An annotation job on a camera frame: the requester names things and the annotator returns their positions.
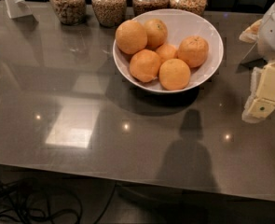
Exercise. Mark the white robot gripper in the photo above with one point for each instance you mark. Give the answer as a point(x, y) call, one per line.
point(274, 34)

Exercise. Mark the white ceramic bowl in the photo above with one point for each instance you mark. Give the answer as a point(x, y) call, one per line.
point(180, 24)

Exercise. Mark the orange at bowl back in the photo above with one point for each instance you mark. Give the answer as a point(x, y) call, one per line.
point(157, 33)

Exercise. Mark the small orange in middle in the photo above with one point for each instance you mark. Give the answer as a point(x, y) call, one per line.
point(166, 52)

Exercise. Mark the large orange back left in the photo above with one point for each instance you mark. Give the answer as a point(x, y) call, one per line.
point(131, 37)

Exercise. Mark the glass jar far left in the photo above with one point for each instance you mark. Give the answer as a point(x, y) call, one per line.
point(69, 12)

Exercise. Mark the white stand top left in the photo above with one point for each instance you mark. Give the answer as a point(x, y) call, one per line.
point(17, 9)

